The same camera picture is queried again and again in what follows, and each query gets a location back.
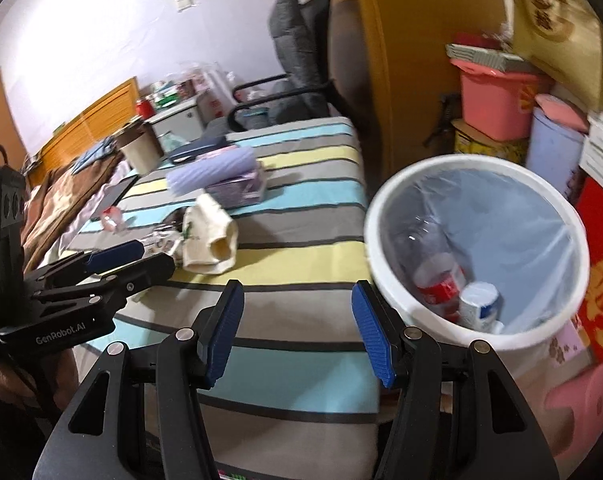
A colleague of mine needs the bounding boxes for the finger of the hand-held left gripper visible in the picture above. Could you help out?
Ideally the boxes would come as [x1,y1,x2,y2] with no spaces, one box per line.
[24,240,145,292]
[32,253,175,314]

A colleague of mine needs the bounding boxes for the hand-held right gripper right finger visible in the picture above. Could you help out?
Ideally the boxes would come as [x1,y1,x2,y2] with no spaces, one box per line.
[351,281,562,480]

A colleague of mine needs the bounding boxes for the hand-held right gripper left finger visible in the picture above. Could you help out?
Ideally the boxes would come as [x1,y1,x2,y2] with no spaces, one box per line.
[31,280,245,480]

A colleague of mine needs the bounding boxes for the white round trash bin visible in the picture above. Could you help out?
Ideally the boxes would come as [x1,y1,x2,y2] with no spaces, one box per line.
[364,155,591,466]

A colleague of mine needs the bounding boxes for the purple foam sleeve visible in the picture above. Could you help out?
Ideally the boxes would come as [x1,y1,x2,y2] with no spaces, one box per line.
[166,147,258,198]

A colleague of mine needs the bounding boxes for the person's left forearm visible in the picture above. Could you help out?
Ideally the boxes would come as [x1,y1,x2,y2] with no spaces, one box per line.
[0,385,49,480]

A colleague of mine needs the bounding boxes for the person's left hand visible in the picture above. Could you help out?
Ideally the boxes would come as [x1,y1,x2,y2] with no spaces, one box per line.
[0,347,79,412]

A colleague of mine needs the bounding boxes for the small red white wrapper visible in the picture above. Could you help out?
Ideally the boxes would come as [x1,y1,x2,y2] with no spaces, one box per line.
[98,205,127,231]

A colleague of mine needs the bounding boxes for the black tablet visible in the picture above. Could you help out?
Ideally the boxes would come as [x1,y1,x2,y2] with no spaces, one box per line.
[88,174,139,221]

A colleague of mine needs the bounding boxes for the brown blanket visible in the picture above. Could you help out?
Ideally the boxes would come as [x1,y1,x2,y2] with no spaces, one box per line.
[18,152,127,271]

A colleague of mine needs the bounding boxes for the clear bottle with red label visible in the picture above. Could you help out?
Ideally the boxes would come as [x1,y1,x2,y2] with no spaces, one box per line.
[391,217,469,321]

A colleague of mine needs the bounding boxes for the blue pillow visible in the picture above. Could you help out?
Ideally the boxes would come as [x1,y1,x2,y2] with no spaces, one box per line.
[71,140,119,171]

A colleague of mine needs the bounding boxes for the cream cup with brown lid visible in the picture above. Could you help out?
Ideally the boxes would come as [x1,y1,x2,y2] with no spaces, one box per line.
[116,120,164,176]

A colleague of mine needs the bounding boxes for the green patterned bag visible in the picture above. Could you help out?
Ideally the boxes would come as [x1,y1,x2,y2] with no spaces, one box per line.
[158,131,189,157]

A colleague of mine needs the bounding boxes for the dark blue glasses case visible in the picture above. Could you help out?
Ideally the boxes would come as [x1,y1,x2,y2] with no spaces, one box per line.
[167,136,228,165]

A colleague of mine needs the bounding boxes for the wooden headboard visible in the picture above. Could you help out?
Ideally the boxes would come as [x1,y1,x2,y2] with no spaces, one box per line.
[24,77,142,176]

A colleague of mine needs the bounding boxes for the white nightstand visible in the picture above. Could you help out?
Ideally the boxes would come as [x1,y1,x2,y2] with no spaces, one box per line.
[146,95,207,141]

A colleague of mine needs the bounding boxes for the green white box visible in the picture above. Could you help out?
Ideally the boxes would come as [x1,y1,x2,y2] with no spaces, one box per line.
[151,82,179,106]

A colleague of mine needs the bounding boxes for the clear plastic bin liner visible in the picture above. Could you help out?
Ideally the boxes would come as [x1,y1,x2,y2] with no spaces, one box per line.
[376,165,579,336]

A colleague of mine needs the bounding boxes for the white plastic bag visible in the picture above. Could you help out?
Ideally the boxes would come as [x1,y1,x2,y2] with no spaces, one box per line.
[196,62,239,121]

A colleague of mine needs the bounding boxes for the pink plastic stool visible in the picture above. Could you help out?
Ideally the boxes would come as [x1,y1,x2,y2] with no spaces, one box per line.
[544,362,603,468]

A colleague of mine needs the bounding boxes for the yellow floral box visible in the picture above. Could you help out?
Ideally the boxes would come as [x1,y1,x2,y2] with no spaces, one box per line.
[451,119,529,166]

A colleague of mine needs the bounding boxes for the black office chair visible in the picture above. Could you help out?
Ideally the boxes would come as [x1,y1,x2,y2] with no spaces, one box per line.
[228,0,342,133]

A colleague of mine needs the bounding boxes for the black tripod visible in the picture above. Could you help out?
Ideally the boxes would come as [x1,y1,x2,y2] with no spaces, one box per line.
[424,92,459,148]

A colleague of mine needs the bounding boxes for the red gold poster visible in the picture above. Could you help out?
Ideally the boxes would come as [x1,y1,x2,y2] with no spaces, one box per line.
[574,177,603,366]

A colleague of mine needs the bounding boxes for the lavender plastic bin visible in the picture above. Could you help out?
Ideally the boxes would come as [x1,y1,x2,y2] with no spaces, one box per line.
[524,107,589,196]

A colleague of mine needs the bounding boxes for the pink plastic bucket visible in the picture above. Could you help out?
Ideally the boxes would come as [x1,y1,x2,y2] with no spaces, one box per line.
[450,57,552,142]

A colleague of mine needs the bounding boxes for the yellow wooden wardrobe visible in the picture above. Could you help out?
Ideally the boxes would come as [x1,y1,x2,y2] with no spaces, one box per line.
[301,0,512,196]

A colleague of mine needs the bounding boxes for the grey chair cushion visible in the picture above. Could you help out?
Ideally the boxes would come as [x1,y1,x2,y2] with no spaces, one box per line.
[258,0,335,123]

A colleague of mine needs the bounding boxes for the pink bin lid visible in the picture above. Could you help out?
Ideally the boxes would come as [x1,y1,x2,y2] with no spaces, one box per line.
[534,92,589,133]

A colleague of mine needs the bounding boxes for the striped flat box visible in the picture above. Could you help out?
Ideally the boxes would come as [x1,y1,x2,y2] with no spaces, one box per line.
[445,42,539,77]

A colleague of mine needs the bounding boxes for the red gift box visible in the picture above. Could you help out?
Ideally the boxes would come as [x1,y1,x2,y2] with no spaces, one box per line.
[454,32,502,51]

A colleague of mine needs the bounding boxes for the gold paper bag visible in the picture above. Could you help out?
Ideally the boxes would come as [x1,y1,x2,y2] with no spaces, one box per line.
[504,0,603,113]

